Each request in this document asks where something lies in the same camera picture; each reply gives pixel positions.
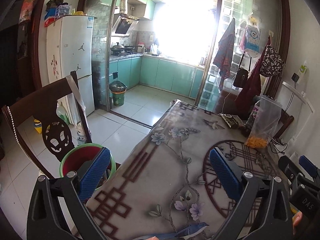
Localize wooden chair by wall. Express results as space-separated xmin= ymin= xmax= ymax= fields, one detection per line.
xmin=274 ymin=109 xmax=294 ymax=139

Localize person's right hand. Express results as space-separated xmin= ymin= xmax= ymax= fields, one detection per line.
xmin=292 ymin=211 xmax=303 ymax=235

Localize dark red hanging garment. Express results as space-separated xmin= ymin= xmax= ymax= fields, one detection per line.
xmin=235 ymin=37 xmax=271 ymax=115

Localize red bin with green rim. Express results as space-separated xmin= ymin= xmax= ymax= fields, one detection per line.
xmin=59 ymin=143 xmax=117 ymax=190

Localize black wok on stove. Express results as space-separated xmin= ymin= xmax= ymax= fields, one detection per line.
xmin=110 ymin=42 xmax=125 ymax=55

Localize dark wooden chair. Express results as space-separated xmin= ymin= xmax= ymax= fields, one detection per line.
xmin=2 ymin=71 xmax=92 ymax=179

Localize dark drink bottle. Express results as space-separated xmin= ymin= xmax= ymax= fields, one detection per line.
xmin=241 ymin=101 xmax=260 ymax=137

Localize white kettle on floor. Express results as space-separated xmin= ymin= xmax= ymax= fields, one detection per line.
xmin=76 ymin=122 xmax=86 ymax=145

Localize floral table cloth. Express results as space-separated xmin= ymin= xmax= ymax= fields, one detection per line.
xmin=86 ymin=100 xmax=280 ymax=239

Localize black power cable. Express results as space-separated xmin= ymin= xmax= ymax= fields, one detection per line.
xmin=268 ymin=138 xmax=288 ymax=156

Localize black snack packet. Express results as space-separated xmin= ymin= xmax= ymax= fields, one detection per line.
xmin=220 ymin=113 xmax=245 ymax=129

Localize green kitchen trash bin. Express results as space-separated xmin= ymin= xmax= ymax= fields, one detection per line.
xmin=109 ymin=81 xmax=127 ymax=106

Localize black range hood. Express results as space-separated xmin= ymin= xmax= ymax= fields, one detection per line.
xmin=111 ymin=14 xmax=140 ymax=37

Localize white refrigerator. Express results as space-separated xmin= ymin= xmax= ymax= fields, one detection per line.
xmin=46 ymin=16 xmax=95 ymax=115

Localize teal kitchen cabinets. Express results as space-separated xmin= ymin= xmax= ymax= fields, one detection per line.
xmin=109 ymin=54 xmax=204 ymax=99

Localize white desk lamp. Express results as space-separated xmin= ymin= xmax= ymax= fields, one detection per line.
xmin=282 ymin=81 xmax=315 ymax=158

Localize black white patterned bag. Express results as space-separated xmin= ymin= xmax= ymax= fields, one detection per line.
xmin=260 ymin=44 xmax=285 ymax=77

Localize blue smiley hanging bag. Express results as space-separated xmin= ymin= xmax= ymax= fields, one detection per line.
xmin=239 ymin=25 xmax=260 ymax=57

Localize green detergent jug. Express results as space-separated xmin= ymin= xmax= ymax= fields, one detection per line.
xmin=56 ymin=102 xmax=69 ymax=124

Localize black hanging pouch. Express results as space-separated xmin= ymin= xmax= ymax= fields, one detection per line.
xmin=233 ymin=53 xmax=249 ymax=88

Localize hanging plaid cloth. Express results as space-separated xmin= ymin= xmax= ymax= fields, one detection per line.
xmin=213 ymin=18 xmax=235 ymax=90

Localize zip bag with orange snacks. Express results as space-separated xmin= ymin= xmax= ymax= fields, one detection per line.
xmin=246 ymin=95 xmax=282 ymax=149

